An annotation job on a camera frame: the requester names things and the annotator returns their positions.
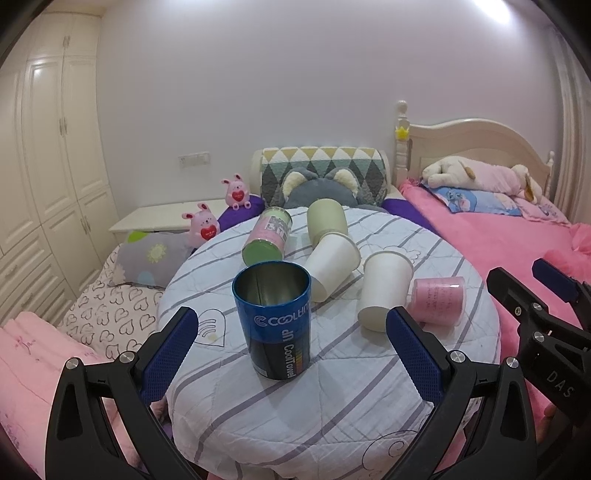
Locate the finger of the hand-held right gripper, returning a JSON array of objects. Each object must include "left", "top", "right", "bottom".
[
  {"left": 531, "top": 258, "right": 591, "bottom": 330},
  {"left": 487, "top": 267, "right": 591, "bottom": 428}
]

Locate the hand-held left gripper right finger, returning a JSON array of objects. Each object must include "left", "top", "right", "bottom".
[{"left": 385, "top": 305, "right": 539, "bottom": 480}]

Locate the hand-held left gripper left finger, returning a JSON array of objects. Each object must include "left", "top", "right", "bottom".
[{"left": 44, "top": 305, "right": 204, "bottom": 480}]

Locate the white paper cup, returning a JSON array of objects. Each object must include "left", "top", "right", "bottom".
[
  {"left": 305, "top": 232, "right": 362, "bottom": 303},
  {"left": 358, "top": 250, "right": 413, "bottom": 333}
]

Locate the pink plastic cup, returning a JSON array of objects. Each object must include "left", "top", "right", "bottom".
[{"left": 406, "top": 276, "right": 467, "bottom": 326}]

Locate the pale green cup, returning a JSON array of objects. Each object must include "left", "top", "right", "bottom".
[{"left": 307, "top": 198, "right": 350, "bottom": 247}]

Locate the pink bedspread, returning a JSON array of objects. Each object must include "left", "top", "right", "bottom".
[{"left": 399, "top": 180, "right": 591, "bottom": 416}]

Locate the pink cartoon pillow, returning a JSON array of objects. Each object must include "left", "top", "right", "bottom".
[{"left": 517, "top": 196, "right": 571, "bottom": 224}]

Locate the heart print blanket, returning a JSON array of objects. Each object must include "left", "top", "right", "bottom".
[{"left": 58, "top": 247, "right": 169, "bottom": 361}]

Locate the grey flower print pillow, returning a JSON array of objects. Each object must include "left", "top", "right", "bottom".
[{"left": 113, "top": 231, "right": 197, "bottom": 289}]

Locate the blue metal tin can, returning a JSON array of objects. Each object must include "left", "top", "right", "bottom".
[{"left": 232, "top": 261, "right": 312, "bottom": 381}]

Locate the blue cartoon pillow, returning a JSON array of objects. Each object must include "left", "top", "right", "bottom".
[{"left": 431, "top": 185, "right": 522, "bottom": 215}]

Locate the white and pink plush dog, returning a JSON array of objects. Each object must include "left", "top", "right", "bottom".
[{"left": 422, "top": 156, "right": 543, "bottom": 204}]

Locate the pink bunny plush toy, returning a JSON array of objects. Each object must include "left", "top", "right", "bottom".
[
  {"left": 221, "top": 174, "right": 252, "bottom": 210},
  {"left": 181, "top": 202, "right": 221, "bottom": 247}
]

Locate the white nightstand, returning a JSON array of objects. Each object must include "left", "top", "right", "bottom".
[{"left": 108, "top": 199, "right": 229, "bottom": 236}]

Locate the pink embroidered blanket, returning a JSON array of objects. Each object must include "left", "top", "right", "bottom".
[{"left": 0, "top": 310, "right": 171, "bottom": 480}]

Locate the white curtain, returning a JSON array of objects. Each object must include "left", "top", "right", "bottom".
[{"left": 551, "top": 23, "right": 591, "bottom": 222}]

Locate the pink and green labelled can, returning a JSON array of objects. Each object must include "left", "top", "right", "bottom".
[{"left": 242, "top": 208, "right": 293, "bottom": 266}]

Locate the white wooden bed headboard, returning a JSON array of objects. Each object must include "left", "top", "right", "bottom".
[{"left": 394, "top": 99, "right": 557, "bottom": 199}]

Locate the grey cat ear cushion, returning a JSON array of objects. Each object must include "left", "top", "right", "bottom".
[{"left": 281, "top": 168, "right": 361, "bottom": 209}]

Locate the diamond pattern quilted cushion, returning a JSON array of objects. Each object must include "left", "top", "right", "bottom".
[{"left": 252, "top": 147, "right": 393, "bottom": 208}]

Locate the white wardrobe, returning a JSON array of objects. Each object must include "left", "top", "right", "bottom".
[{"left": 0, "top": 9, "right": 116, "bottom": 324}]

